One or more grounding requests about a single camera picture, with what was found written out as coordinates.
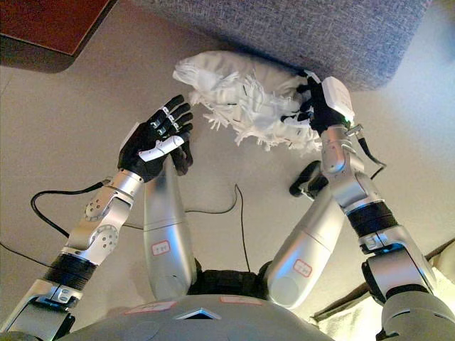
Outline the silver robot leg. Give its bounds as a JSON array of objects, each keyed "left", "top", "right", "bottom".
[
  {"left": 264, "top": 160, "right": 348, "bottom": 310},
  {"left": 141, "top": 141, "right": 198, "bottom": 301}
]

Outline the thin black floor cable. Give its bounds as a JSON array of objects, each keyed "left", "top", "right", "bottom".
[{"left": 0, "top": 240, "right": 51, "bottom": 268}]

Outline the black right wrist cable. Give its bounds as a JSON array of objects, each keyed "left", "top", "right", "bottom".
[{"left": 346, "top": 123, "right": 388, "bottom": 183}]

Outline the white fringed pillow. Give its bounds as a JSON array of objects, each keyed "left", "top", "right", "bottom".
[{"left": 171, "top": 50, "right": 323, "bottom": 159}]

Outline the silver robot right leg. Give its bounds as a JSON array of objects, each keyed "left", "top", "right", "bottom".
[{"left": 264, "top": 160, "right": 348, "bottom": 310}]

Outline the reddish brown wooden cabinet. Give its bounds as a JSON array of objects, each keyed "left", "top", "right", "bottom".
[{"left": 0, "top": 0, "right": 119, "bottom": 75}]

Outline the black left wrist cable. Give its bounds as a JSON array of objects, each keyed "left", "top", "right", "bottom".
[{"left": 29, "top": 178, "right": 113, "bottom": 239}]

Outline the silver robot left leg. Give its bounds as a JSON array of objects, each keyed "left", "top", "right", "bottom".
[{"left": 141, "top": 141, "right": 198, "bottom": 301}]

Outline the grey fabric sofa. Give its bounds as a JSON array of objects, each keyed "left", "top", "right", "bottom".
[{"left": 134, "top": 0, "right": 433, "bottom": 92}]

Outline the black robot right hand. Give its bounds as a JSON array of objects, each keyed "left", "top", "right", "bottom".
[{"left": 279, "top": 70, "right": 357, "bottom": 136}]

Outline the grey robot torso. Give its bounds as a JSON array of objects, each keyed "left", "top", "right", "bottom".
[{"left": 63, "top": 269, "right": 336, "bottom": 341}]

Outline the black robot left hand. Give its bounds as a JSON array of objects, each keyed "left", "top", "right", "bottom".
[{"left": 117, "top": 94, "right": 195, "bottom": 184}]

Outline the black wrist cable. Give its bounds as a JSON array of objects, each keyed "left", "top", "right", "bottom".
[
  {"left": 29, "top": 178, "right": 113, "bottom": 239},
  {"left": 346, "top": 123, "right": 388, "bottom": 183}
]

